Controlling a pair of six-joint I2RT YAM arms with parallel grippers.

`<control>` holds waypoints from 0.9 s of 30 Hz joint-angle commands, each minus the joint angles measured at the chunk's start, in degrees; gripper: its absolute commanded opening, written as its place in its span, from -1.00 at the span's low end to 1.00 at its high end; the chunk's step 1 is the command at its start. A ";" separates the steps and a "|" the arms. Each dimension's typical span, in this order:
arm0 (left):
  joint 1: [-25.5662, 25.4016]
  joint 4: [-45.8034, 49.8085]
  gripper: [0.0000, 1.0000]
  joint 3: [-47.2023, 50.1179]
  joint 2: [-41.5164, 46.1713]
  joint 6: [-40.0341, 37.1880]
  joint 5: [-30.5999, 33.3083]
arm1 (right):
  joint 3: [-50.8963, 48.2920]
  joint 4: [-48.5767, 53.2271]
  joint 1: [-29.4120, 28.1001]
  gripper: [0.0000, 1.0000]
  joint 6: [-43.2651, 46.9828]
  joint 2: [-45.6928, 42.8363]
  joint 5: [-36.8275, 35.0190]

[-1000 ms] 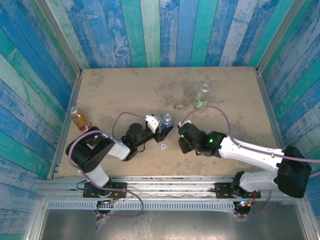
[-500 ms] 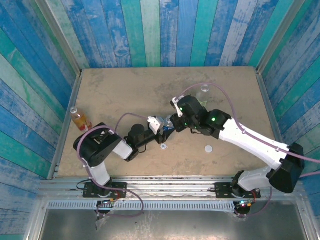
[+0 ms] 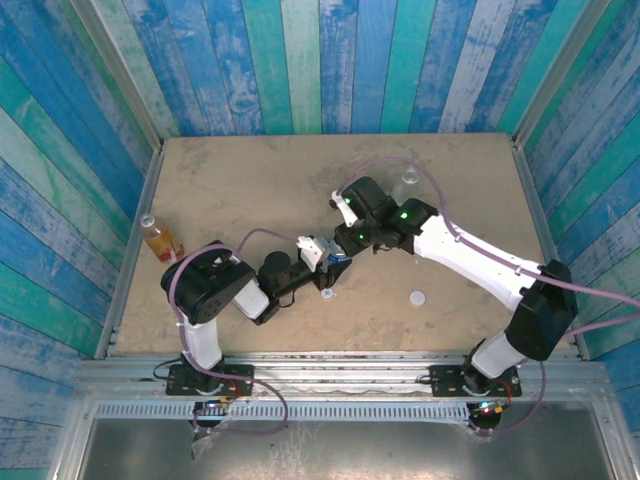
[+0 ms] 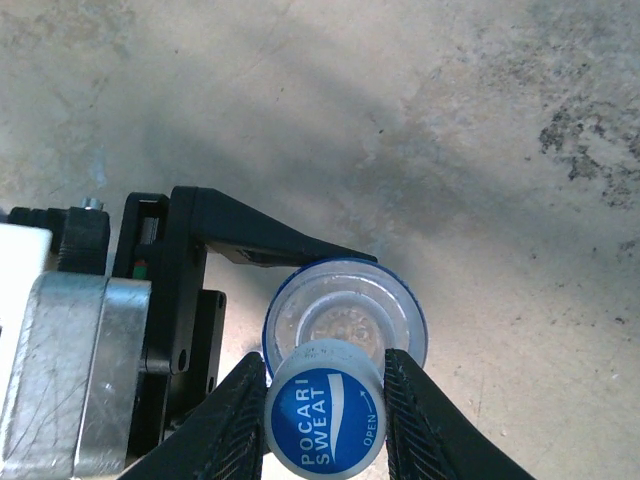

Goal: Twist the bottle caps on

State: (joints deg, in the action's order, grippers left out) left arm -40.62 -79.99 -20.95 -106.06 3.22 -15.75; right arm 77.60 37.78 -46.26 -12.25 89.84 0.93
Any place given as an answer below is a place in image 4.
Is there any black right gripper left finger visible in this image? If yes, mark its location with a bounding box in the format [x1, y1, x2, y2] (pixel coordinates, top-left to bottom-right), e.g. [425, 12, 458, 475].
[119, 351, 267, 480]

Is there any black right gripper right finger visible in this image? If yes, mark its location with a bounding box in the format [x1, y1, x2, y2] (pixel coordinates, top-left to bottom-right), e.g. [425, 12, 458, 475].
[383, 347, 536, 480]

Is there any blue Pocari Sweat bottle cap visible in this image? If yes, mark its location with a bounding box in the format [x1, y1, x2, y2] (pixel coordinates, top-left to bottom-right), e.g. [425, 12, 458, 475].
[263, 338, 388, 480]

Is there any small clear blue-label bottle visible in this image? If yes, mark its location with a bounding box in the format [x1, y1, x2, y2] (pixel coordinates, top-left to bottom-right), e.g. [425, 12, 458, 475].
[262, 256, 430, 382]

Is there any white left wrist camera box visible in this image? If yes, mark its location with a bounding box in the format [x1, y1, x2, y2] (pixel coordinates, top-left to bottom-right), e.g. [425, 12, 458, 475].
[0, 197, 112, 381]

